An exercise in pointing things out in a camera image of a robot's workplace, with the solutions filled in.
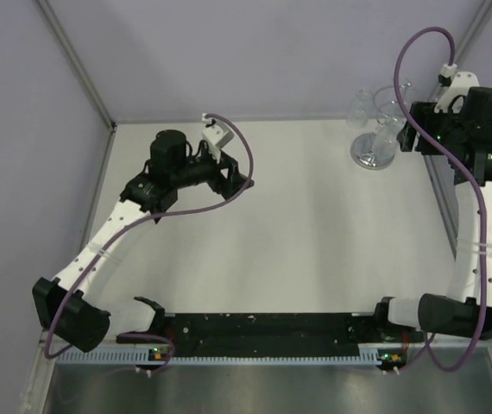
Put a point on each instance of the chrome wine glass rack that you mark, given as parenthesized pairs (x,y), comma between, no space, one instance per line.
(384,104)

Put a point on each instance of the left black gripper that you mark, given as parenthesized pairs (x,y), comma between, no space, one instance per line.
(233,182)

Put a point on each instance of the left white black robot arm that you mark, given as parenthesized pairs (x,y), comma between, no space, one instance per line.
(67,304)

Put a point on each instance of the hanging wine glass left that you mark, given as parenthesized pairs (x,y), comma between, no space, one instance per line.
(360,110)

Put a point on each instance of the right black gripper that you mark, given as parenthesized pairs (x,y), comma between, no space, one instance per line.
(424,116)

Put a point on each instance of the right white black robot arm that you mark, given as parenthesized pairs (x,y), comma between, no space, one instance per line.
(463,128)

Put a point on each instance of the clear patterned wine glass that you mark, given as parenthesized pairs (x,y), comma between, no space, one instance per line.
(385,142)

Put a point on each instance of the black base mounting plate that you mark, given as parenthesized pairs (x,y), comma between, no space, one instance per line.
(276,335)

